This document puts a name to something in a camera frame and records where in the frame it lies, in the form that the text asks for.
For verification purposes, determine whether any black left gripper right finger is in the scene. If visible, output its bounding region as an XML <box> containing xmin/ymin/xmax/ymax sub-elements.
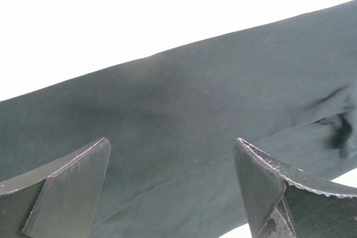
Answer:
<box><xmin>234</xmin><ymin>138</ymin><xmax>356</xmax><ymax>238</ymax></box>

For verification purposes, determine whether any black t shirt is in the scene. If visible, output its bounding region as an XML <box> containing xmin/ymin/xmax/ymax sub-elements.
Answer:
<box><xmin>1</xmin><ymin>1</ymin><xmax>356</xmax><ymax>237</ymax></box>

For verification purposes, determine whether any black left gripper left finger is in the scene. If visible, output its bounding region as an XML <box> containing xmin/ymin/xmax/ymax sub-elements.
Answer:
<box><xmin>1</xmin><ymin>138</ymin><xmax>111</xmax><ymax>238</ymax></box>

